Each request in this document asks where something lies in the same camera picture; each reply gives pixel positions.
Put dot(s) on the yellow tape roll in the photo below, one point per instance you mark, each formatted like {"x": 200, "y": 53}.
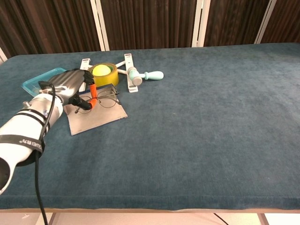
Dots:
{"x": 105, "y": 80}

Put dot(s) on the white frame post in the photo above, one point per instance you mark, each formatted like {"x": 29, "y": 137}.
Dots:
{"x": 266, "y": 21}
{"x": 200, "y": 23}
{"x": 2, "y": 56}
{"x": 99, "y": 23}

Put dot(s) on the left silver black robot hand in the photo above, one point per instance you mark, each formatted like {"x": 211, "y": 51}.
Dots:
{"x": 68, "y": 82}

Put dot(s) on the light blue toy hammer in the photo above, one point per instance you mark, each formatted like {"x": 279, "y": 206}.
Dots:
{"x": 154, "y": 75}

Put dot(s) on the thin-framed eyeglasses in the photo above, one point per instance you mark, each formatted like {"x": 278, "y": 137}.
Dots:
{"x": 106, "y": 100}

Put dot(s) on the clear blue plastic container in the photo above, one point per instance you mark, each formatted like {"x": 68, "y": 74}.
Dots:
{"x": 30, "y": 84}

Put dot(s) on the yellow-green tennis ball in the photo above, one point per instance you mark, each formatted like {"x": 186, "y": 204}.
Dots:
{"x": 100, "y": 70}

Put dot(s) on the metal table frame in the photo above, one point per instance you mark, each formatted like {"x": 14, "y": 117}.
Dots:
{"x": 263, "y": 220}

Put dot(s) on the blue table cloth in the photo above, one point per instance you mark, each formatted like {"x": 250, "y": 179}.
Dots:
{"x": 187, "y": 129}

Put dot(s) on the white folding laptop stand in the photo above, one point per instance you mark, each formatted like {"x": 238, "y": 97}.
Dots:
{"x": 128, "y": 62}

